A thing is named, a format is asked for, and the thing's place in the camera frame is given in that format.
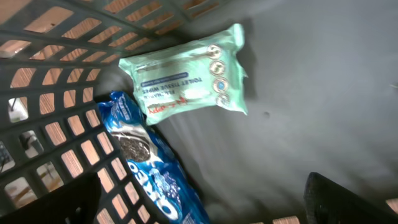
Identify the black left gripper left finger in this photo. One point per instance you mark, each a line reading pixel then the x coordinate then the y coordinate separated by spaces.
pixel 76 202

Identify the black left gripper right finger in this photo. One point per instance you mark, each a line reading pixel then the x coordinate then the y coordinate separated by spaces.
pixel 326 202

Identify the blue Oreo cookie pack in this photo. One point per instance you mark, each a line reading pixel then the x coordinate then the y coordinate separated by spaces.
pixel 151 161

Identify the grey plastic mesh basket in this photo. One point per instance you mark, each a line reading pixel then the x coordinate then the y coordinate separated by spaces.
pixel 321 93

